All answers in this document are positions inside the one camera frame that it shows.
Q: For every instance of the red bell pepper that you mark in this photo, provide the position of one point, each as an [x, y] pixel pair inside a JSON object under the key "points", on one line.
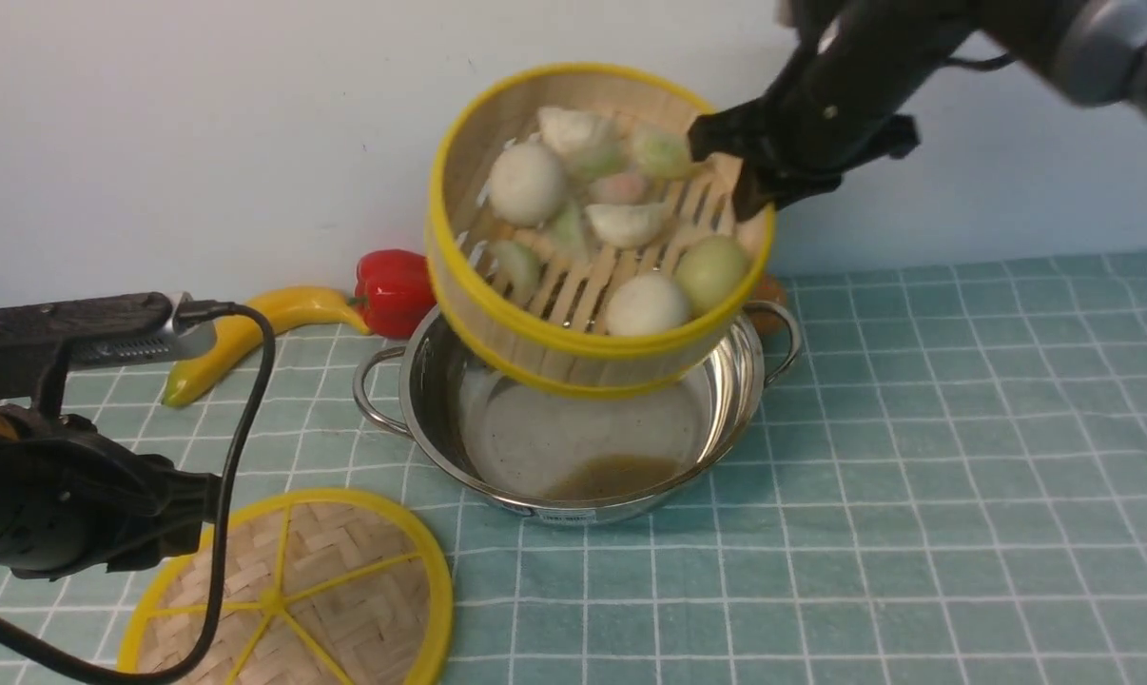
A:
{"points": [[393, 293]]}

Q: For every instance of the woven bamboo steamer lid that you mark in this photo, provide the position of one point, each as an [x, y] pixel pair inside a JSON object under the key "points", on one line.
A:
{"points": [[331, 586]]}

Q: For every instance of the white dumpling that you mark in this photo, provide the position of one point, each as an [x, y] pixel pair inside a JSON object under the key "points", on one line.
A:
{"points": [[627, 227], [568, 131]]}

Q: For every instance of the bamboo steamer basket yellow rim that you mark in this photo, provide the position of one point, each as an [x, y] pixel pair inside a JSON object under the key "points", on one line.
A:
{"points": [[558, 340]]}

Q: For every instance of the pink dumpling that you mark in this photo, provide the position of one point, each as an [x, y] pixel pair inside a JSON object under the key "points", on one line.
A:
{"points": [[626, 188]]}

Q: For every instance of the yellow banana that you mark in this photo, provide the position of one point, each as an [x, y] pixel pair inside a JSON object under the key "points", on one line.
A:
{"points": [[238, 337]]}

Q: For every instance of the pale green dumpling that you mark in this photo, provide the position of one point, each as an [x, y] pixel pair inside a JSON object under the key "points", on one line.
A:
{"points": [[661, 154]]}

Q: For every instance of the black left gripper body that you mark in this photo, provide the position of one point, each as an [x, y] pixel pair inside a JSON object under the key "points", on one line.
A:
{"points": [[71, 499]]}

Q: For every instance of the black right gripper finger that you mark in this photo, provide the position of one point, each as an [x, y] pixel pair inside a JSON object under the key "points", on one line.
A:
{"points": [[775, 184], [716, 133]]}

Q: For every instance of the white round bun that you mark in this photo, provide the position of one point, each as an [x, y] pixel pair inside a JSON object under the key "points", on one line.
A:
{"points": [[527, 184], [648, 304]]}

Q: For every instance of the green round bun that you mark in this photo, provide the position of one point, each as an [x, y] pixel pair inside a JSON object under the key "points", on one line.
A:
{"points": [[710, 270]]}

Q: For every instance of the light green dumpling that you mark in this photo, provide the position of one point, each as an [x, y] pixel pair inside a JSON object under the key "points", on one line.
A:
{"points": [[568, 233]]}

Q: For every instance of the green dumpling left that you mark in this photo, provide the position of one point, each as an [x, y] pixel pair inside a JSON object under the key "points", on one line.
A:
{"points": [[521, 267]]}

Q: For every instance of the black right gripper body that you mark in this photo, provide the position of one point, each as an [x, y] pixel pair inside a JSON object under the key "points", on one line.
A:
{"points": [[857, 63]]}

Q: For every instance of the white dumpling front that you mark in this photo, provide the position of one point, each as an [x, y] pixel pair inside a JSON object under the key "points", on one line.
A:
{"points": [[627, 227]]}

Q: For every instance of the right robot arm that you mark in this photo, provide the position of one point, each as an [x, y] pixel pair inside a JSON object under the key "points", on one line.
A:
{"points": [[1091, 53]]}

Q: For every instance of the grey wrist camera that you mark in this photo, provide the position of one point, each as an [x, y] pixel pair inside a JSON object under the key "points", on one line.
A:
{"points": [[42, 343]]}

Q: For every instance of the stainless steel pot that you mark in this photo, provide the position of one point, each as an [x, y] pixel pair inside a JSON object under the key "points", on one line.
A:
{"points": [[566, 461]]}

